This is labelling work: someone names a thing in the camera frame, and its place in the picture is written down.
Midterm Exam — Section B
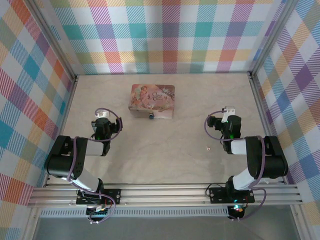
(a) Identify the pink decorated tin box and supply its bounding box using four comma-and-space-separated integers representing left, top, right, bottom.
127, 84, 176, 120

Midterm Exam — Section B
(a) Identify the controller board with orange light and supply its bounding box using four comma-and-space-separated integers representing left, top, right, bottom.
228, 203, 246, 220

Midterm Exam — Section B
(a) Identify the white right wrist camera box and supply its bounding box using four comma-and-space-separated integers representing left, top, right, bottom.
221, 106, 236, 123

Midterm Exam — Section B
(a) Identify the aluminium table side rail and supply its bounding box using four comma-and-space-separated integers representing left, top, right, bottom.
43, 74, 80, 188
248, 72, 288, 186

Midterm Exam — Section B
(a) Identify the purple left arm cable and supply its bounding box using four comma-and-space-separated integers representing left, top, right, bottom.
66, 107, 124, 225

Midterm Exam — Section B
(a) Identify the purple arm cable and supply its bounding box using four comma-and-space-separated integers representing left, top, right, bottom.
204, 111, 267, 222
66, 107, 124, 225

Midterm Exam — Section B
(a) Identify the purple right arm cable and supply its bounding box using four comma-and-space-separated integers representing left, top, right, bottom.
204, 111, 267, 222

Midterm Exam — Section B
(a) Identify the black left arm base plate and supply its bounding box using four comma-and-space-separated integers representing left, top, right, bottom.
75, 188, 122, 206

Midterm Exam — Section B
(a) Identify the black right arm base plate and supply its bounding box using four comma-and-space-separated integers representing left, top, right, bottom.
208, 186, 256, 204

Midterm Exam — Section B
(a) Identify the long aluminium mounting rail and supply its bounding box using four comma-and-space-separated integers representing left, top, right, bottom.
27, 183, 303, 208

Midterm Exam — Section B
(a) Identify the black controller board with wires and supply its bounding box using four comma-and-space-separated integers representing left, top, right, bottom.
86, 204, 112, 218

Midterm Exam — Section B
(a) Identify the grey slotted cable duct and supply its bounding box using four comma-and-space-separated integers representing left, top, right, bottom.
39, 206, 230, 218

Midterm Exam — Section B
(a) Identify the aluminium frame post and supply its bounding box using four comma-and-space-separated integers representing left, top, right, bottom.
249, 0, 301, 78
26, 0, 79, 82

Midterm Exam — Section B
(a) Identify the aluminium frame leg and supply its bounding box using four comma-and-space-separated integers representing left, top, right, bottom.
291, 204, 310, 240
23, 207, 42, 240

